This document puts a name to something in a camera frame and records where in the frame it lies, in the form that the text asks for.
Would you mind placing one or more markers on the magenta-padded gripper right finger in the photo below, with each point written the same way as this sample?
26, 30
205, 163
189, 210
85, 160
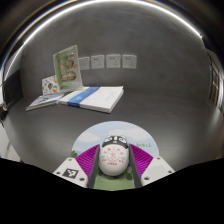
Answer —
155, 168

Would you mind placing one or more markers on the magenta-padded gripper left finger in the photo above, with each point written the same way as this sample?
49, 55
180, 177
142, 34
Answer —
71, 171

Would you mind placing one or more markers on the white panda print computer mouse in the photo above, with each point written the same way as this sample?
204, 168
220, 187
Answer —
113, 158

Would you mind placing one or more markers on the round sky print mouse pad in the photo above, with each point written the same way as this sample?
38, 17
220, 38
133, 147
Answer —
113, 128

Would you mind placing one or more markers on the grey striped cover book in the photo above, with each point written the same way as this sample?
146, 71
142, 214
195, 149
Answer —
45, 100

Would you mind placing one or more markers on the white book with blue band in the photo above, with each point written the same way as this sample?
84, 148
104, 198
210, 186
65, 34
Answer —
98, 96

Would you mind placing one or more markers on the white card with colourful stickers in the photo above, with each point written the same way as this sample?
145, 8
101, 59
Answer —
50, 85

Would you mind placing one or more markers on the acrylic stand with green menu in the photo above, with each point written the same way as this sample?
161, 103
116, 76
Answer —
67, 68

